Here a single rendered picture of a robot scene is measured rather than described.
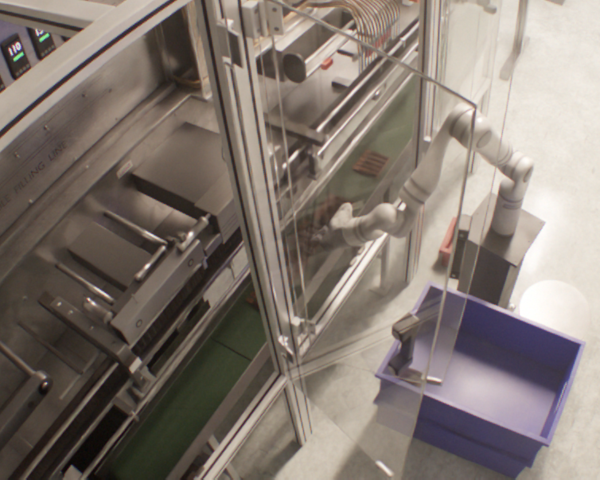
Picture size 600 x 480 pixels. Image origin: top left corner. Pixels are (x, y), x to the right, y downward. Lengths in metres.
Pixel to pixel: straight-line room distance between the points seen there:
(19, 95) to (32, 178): 0.80
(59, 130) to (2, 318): 0.47
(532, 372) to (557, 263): 0.74
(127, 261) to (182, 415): 0.45
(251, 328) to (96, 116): 0.72
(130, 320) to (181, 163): 0.47
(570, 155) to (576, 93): 0.61
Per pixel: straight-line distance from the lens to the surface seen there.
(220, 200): 1.43
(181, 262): 1.36
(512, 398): 2.13
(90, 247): 1.51
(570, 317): 2.33
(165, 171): 1.57
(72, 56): 0.71
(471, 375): 2.14
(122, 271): 1.42
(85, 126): 1.54
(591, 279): 2.79
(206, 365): 1.68
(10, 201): 1.46
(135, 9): 0.76
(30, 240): 1.45
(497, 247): 2.05
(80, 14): 0.80
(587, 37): 4.49
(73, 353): 1.62
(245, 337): 1.70
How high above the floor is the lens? 2.11
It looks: 50 degrees down
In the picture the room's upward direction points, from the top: 5 degrees counter-clockwise
